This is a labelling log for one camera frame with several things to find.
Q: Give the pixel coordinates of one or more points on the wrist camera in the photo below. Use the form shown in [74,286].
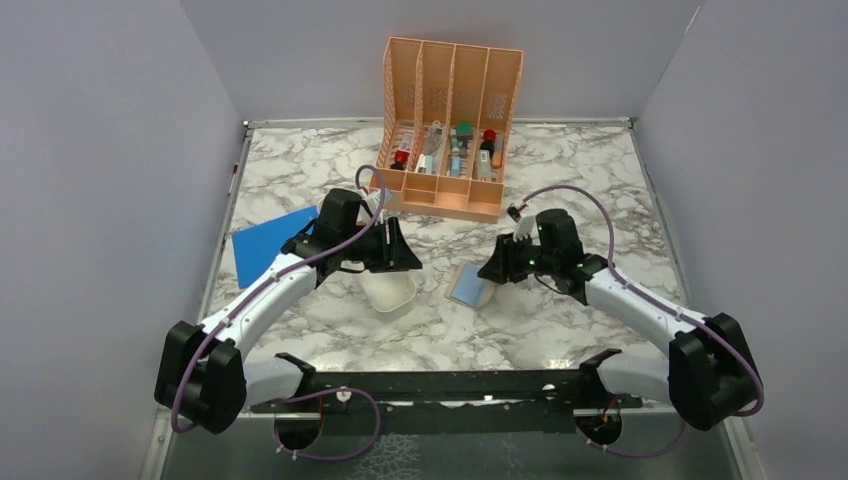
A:
[525,224]
[374,197]

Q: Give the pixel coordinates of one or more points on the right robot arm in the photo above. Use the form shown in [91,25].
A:
[706,373]

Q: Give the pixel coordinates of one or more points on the green capped bottle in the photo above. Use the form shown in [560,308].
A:
[464,131]

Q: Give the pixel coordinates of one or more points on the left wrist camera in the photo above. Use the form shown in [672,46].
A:
[374,197]

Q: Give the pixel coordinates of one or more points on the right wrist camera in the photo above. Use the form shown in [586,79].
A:
[525,224]

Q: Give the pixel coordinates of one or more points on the beige card holder wallet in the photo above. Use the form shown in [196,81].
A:
[467,289]

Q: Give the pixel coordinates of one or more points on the peach desk organizer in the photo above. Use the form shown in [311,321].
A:
[429,87]

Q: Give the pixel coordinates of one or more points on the white oblong tray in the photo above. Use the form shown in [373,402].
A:
[390,295]

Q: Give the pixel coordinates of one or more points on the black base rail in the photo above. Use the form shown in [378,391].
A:
[447,402]

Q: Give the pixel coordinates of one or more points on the blue notebook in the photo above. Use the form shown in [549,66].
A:
[256,247]

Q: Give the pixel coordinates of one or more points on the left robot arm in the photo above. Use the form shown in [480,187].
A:
[202,375]

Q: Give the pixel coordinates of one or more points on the red black bottle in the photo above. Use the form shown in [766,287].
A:
[489,138]

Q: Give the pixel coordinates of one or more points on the orange marker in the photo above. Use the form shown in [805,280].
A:
[497,156]

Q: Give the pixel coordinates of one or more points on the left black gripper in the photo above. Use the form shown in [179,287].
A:
[394,255]

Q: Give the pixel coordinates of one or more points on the red capped item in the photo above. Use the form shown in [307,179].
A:
[400,160]

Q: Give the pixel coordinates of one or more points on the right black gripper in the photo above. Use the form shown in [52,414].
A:
[502,266]

